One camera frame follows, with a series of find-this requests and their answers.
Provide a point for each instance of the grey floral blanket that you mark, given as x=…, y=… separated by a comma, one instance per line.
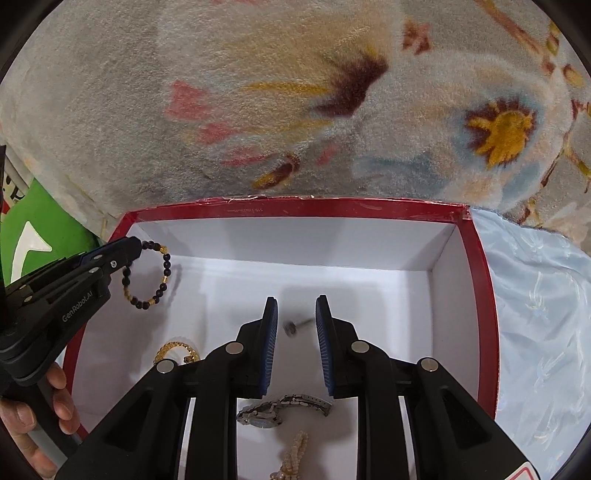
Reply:
x=231, y=115

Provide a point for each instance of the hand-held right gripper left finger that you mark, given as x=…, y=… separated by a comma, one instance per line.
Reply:
x=270, y=341

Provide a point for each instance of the silver wristwatch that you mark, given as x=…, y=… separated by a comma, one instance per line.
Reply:
x=261, y=415

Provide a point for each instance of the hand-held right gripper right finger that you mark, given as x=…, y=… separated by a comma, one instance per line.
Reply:
x=324, y=346

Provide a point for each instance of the red cardboard box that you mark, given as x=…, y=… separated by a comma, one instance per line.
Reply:
x=369, y=295

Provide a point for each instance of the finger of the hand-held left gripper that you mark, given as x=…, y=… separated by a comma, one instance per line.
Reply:
x=117, y=247
x=117, y=264

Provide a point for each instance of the green pillow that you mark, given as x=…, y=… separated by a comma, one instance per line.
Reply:
x=51, y=221

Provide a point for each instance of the person's left hand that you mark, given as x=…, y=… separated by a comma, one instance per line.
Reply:
x=18, y=415

